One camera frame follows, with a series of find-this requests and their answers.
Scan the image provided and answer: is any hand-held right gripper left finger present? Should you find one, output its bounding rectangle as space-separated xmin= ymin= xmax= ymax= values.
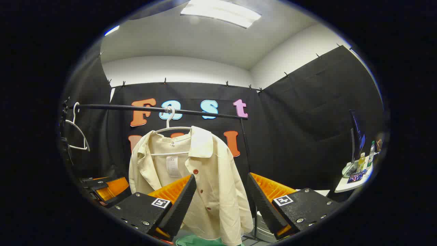
xmin=109 ymin=174 xmax=197 ymax=244

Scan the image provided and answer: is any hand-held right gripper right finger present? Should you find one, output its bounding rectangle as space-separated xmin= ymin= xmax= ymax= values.
xmin=246 ymin=172 xmax=342 ymax=240

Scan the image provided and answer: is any green laundry hamper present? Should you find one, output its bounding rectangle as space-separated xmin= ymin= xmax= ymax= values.
xmin=176 ymin=235 xmax=244 ymax=246

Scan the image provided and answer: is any cream button shirt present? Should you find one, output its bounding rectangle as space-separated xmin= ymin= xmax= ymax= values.
xmin=129 ymin=126 xmax=254 ymax=246

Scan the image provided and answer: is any empty white hanger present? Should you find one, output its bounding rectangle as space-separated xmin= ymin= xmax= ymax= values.
xmin=65 ymin=102 xmax=91 ymax=152

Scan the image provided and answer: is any white hanger with shirt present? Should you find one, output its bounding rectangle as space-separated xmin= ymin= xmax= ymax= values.
xmin=150 ymin=107 xmax=192 ymax=156

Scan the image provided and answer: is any black backdrop cloth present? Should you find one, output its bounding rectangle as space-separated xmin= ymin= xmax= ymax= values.
xmin=60 ymin=44 xmax=386 ymax=212

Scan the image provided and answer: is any white side table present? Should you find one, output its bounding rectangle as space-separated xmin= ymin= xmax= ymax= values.
xmin=335 ymin=155 xmax=376 ymax=193

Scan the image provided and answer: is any smartphone with lit screen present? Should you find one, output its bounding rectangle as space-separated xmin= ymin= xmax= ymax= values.
xmin=347 ymin=170 xmax=366 ymax=184

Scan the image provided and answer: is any black computer monitor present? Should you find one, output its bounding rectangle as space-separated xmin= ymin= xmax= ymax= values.
xmin=342 ymin=109 xmax=366 ymax=178

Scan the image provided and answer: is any row of black backdrop clips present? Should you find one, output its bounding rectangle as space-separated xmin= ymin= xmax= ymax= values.
xmin=99 ymin=43 xmax=342 ymax=94

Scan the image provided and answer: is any clear green-capped bottle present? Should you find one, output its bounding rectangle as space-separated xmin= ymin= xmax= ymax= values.
xmin=367 ymin=141 xmax=375 ymax=169

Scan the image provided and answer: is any large ceiling light panel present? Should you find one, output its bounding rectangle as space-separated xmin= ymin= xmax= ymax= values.
xmin=180 ymin=0 xmax=262 ymax=28

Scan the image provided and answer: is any black clothes rail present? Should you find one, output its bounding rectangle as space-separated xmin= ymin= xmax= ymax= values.
xmin=70 ymin=104 xmax=260 ymax=241

